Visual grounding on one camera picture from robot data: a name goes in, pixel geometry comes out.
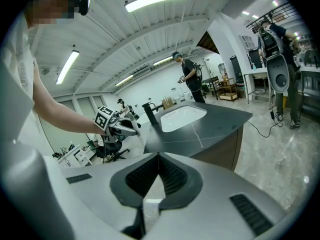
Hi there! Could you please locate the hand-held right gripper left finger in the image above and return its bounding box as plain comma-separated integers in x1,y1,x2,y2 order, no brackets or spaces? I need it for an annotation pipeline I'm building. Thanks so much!
46,152,161,240

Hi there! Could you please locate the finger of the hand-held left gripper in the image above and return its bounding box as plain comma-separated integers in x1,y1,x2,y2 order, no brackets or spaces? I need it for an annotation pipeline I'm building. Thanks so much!
116,117,142,129
112,125,139,138

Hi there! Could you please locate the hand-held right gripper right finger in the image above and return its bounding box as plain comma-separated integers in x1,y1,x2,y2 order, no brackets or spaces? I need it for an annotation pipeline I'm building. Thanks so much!
146,152,288,240

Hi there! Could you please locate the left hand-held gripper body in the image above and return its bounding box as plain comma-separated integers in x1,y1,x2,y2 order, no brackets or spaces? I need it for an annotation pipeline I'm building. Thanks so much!
94,105,126,145

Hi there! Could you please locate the person's left forearm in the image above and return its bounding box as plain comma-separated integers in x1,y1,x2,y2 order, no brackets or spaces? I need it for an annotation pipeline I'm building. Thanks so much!
32,66,106,136

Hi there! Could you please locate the white window blind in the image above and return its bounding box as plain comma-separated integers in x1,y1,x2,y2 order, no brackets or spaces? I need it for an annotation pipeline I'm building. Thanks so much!
76,96,91,120
92,95,105,110
59,100,76,112

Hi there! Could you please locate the black office chair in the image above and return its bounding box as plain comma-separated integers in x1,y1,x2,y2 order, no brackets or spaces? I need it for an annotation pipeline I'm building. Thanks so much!
96,136,131,163

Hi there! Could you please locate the black faucet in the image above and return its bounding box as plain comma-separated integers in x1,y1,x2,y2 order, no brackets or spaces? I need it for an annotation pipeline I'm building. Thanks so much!
141,102,164,127

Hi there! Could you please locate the long ceiling lamp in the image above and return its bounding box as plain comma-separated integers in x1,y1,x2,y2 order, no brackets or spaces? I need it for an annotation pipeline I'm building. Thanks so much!
152,55,174,67
124,0,191,13
114,74,135,87
55,49,80,85

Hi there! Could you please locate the white desk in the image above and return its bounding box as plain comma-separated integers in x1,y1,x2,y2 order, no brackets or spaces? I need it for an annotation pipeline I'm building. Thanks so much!
57,143,97,169

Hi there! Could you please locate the brown cardboard box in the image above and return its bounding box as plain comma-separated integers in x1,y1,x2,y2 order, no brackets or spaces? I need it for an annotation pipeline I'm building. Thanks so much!
161,96,176,110

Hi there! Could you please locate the white sink basin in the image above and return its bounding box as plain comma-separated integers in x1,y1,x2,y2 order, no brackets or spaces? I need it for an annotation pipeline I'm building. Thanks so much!
159,105,208,133

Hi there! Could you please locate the dark-topped wooden vanity cabinet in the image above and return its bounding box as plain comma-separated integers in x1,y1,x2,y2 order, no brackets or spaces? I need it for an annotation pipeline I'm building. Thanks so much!
143,100,254,172

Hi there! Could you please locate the person's white T-shirt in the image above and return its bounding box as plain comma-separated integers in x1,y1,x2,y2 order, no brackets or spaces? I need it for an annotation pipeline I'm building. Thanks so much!
0,11,55,157

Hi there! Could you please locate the dark bench table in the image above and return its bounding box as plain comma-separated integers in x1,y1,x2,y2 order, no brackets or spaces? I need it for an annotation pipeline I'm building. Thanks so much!
204,75,220,100

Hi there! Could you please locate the wooden shelf rack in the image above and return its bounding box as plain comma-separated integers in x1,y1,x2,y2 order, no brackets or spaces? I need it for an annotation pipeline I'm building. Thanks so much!
214,76,238,102

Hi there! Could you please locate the black tall cabinet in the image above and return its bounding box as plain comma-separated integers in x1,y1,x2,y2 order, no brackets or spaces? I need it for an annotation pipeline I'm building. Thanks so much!
229,55,243,85

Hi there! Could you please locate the person's head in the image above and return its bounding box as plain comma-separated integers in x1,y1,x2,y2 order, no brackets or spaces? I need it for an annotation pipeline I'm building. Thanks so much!
24,0,83,26

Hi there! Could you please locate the steel sink table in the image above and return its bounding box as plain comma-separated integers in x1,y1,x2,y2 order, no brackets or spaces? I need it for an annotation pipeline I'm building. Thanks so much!
243,67,276,105

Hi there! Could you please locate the dark appliance box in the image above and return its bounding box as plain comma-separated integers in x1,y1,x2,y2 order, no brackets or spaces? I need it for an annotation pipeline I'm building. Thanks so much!
248,48,263,69

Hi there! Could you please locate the black stair railing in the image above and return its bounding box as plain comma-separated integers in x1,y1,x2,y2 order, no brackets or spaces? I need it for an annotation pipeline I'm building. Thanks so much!
246,2,301,34

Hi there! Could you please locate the black floor cable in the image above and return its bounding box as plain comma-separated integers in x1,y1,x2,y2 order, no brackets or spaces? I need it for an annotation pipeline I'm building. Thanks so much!
247,88,285,139

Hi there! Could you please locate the black head-mounted camera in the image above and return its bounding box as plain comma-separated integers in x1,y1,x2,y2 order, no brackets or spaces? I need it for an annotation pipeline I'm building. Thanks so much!
79,0,93,16

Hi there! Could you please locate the white wall cabinet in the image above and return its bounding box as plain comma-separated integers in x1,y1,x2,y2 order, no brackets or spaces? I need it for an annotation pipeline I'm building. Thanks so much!
238,33,257,50

